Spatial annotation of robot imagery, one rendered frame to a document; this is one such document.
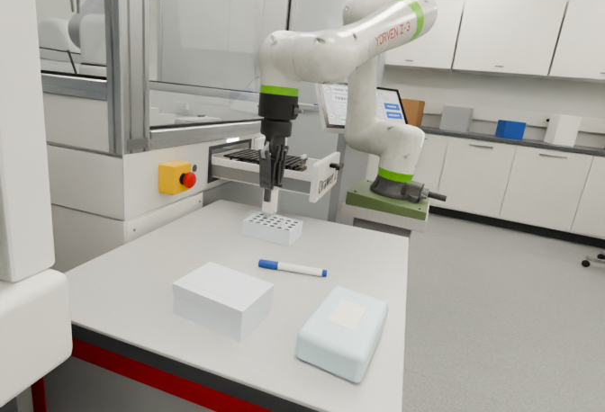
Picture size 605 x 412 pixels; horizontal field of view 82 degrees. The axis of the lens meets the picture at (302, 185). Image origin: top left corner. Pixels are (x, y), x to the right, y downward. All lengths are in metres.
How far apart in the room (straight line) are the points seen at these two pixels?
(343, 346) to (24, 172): 0.39
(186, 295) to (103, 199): 0.38
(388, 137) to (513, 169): 2.86
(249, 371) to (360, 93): 0.95
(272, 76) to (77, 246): 0.60
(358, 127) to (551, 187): 3.03
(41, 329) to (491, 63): 4.20
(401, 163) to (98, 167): 0.88
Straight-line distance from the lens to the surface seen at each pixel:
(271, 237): 0.84
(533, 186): 4.07
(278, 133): 0.82
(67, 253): 1.02
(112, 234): 0.89
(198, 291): 0.55
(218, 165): 1.08
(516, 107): 4.68
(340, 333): 0.51
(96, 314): 0.63
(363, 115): 1.26
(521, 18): 4.40
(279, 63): 0.80
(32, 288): 0.42
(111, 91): 0.82
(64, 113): 0.92
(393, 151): 1.23
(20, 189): 0.40
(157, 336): 0.56
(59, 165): 0.95
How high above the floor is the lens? 1.10
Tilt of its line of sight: 14 degrees down
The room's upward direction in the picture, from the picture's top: 6 degrees clockwise
